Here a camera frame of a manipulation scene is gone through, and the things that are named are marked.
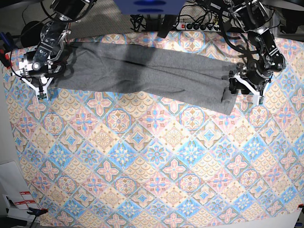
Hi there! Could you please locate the black centre post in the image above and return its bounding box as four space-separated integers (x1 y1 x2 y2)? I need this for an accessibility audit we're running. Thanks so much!
157 15 177 38

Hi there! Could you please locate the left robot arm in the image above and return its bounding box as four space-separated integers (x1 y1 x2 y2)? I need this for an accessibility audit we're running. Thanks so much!
218 0 286 96

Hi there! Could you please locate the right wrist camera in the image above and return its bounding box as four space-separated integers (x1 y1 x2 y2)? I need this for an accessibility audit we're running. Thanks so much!
37 92 48 100

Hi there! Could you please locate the red table clamp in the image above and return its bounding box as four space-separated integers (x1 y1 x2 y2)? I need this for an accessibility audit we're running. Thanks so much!
0 48 12 69

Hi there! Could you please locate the grey T-shirt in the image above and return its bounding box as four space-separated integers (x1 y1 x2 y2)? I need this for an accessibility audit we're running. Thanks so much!
52 42 236 115

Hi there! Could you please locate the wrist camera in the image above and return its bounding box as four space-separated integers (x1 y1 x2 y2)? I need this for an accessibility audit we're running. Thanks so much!
258 95 264 105
37 92 48 100

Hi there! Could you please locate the white box with labels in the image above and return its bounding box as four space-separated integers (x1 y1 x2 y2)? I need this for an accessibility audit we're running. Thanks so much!
0 161 38 222

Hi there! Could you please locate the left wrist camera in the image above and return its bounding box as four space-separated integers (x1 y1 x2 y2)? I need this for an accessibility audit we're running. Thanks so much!
258 95 264 105

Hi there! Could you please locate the black round stool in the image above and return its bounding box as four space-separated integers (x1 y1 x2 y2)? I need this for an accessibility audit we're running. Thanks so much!
20 21 44 48

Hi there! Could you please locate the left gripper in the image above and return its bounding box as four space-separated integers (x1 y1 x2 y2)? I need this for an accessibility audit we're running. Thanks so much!
229 60 273 95

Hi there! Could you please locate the white power strip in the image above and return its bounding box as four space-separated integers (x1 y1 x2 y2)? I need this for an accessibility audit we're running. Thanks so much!
175 22 220 32

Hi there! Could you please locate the patterned tablecloth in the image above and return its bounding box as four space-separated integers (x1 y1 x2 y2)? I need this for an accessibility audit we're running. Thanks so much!
0 38 304 228

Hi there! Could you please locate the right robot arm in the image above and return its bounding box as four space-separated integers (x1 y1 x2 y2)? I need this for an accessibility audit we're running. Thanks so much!
11 0 96 86

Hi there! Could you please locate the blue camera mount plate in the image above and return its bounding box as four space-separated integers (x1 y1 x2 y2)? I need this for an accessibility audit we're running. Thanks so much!
114 0 186 15

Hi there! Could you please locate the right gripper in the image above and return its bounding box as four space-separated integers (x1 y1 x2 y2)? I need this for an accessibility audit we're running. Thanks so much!
21 69 62 87

